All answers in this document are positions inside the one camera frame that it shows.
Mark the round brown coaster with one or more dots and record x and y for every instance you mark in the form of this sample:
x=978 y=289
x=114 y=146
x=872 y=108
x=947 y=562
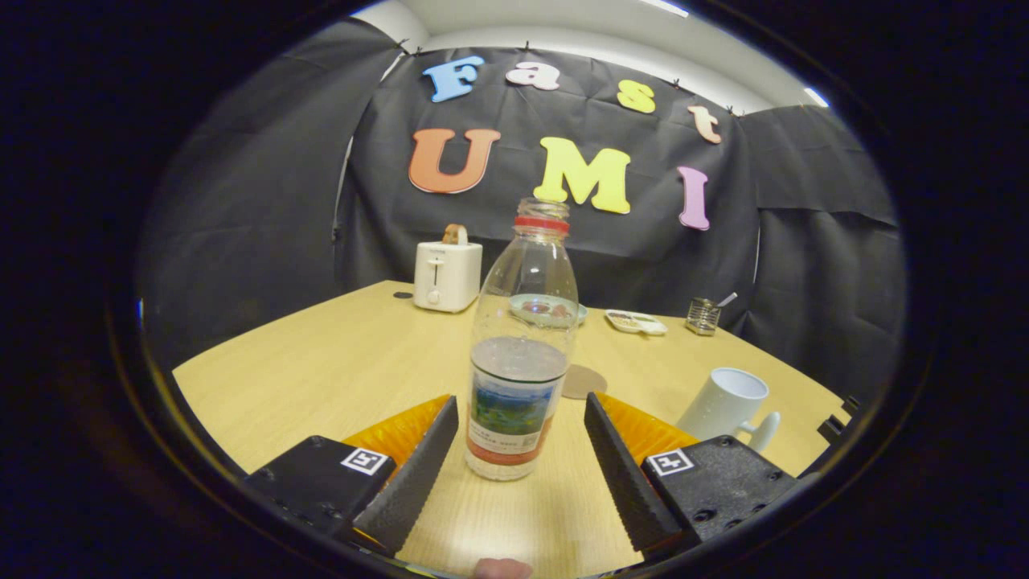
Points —
x=587 y=382

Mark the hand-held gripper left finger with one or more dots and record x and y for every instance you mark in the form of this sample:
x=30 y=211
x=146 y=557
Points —
x=418 y=482

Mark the black table clamp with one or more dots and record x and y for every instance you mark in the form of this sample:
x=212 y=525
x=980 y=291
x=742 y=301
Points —
x=840 y=418

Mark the pale green plate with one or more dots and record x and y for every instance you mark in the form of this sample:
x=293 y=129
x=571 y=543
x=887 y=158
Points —
x=580 y=315

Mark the wooden table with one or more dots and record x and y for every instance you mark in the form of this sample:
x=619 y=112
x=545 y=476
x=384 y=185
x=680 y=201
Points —
x=338 y=378

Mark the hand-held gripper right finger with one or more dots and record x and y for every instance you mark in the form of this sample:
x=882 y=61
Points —
x=623 y=482

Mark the white divided dish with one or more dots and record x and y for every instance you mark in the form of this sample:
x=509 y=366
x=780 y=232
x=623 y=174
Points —
x=635 y=322

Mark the small ceiling light panel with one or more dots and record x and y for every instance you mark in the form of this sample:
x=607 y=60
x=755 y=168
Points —
x=817 y=97

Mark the toasted bread slice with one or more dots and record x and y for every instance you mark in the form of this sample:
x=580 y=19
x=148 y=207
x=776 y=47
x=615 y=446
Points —
x=455 y=234

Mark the brown meat slice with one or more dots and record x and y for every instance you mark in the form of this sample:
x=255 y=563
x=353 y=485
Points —
x=560 y=310
x=532 y=307

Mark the small glass jar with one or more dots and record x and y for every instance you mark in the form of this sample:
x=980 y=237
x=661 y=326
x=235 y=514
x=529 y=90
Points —
x=702 y=318

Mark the long ceiling light panel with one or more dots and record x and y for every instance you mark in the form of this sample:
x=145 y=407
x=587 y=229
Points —
x=663 y=6

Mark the clear plastic juice bottle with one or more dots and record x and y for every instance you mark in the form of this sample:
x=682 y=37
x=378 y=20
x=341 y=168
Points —
x=514 y=418

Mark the white toaster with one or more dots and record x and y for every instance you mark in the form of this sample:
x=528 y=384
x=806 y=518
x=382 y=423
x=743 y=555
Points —
x=446 y=277

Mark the white cup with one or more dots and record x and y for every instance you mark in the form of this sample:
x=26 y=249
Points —
x=719 y=406

